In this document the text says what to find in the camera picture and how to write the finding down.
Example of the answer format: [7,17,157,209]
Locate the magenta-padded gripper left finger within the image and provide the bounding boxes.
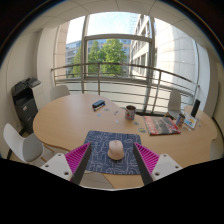
[40,142,93,185]

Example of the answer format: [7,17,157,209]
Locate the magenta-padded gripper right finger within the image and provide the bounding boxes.
[132,142,184,186]

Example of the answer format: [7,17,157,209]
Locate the beige computer mouse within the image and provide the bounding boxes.
[107,139,125,161]

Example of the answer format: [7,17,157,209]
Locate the blue patterned mouse pad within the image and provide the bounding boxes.
[83,130,142,176]

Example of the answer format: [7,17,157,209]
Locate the red magazine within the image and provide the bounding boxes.
[143,115,182,136]

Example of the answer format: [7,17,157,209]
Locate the white chair with wooden legs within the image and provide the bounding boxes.
[2,123,54,164]

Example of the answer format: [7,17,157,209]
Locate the black and blue stapler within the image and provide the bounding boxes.
[91,99,106,112]

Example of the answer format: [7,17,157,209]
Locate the black cylinder speaker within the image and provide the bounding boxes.
[190,98,202,118]

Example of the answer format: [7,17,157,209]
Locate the black and white printer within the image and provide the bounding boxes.
[11,76,46,136]

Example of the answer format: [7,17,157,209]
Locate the metal balcony railing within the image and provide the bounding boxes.
[50,62,201,114]

